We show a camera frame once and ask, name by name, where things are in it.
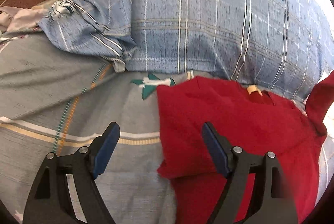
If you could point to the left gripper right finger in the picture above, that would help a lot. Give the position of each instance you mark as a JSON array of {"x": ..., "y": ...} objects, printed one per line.
[{"x": 271, "y": 200}]

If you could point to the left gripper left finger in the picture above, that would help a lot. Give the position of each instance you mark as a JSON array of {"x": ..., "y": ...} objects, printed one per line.
[{"x": 49, "y": 199}]

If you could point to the red knit sweater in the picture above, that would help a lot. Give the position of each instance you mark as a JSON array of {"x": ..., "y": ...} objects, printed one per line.
[{"x": 258, "y": 122}]

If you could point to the grey patterned bed sheet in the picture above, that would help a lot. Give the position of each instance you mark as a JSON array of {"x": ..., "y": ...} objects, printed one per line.
[{"x": 57, "y": 102}]

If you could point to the blue plaid pillow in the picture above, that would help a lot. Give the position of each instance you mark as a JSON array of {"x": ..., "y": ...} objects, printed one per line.
[{"x": 283, "y": 45}]

